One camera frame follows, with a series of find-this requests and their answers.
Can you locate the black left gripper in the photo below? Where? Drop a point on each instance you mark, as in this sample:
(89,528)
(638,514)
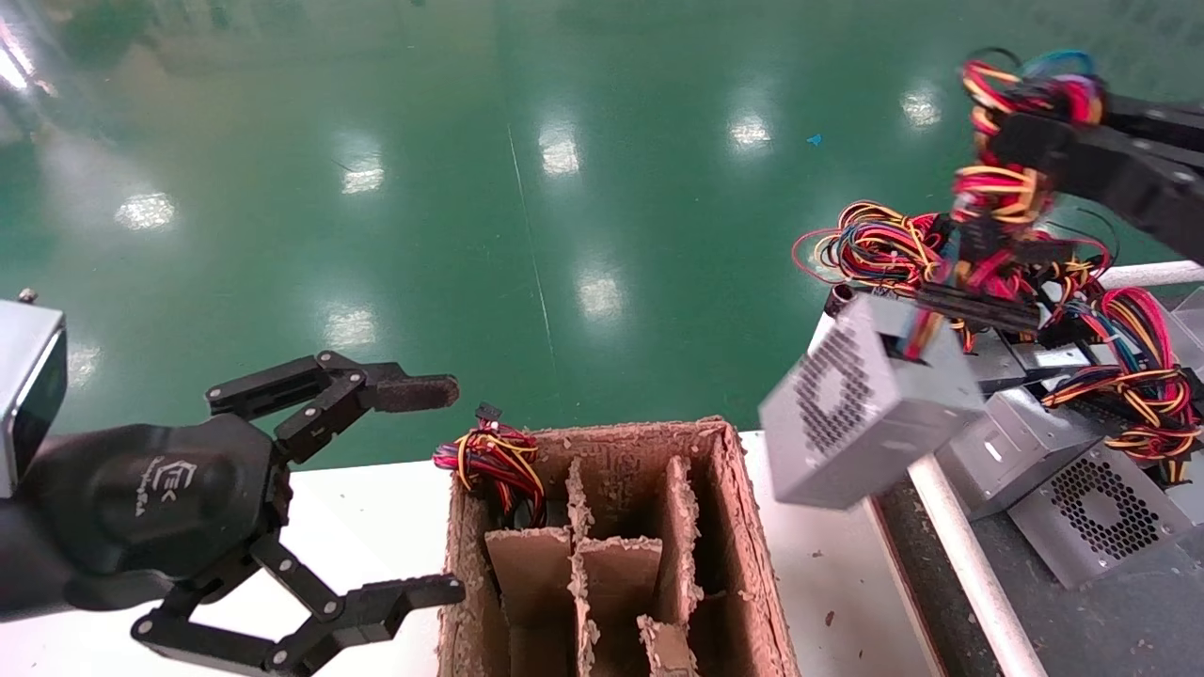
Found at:
(160,498)

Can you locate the power supply with white label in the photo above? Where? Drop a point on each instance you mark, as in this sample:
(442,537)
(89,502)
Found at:
(1063,357)

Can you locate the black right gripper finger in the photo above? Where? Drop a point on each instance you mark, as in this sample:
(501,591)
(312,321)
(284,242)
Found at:
(1110,179)
(1162,120)

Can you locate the gray left wrist camera box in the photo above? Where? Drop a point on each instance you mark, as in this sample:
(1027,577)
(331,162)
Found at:
(23,395)

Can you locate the power supply with fan grille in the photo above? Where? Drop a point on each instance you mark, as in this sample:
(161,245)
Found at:
(1091,512)

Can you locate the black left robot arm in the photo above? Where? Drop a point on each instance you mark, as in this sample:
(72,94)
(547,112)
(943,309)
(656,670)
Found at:
(17,574)

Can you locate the brown cardboard divider box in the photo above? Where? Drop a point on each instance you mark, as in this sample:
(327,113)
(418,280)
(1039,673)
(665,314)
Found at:
(734,536)

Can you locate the gray metal power supply case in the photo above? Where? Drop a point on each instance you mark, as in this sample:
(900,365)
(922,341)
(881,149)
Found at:
(875,423)

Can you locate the pile of grey power supplies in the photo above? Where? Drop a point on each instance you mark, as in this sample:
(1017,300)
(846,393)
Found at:
(978,574)

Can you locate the plain gray power supply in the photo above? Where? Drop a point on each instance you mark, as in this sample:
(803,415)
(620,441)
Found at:
(1006,451)

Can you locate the white frame pipe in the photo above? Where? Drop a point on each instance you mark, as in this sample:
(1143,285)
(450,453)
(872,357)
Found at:
(1152,275)

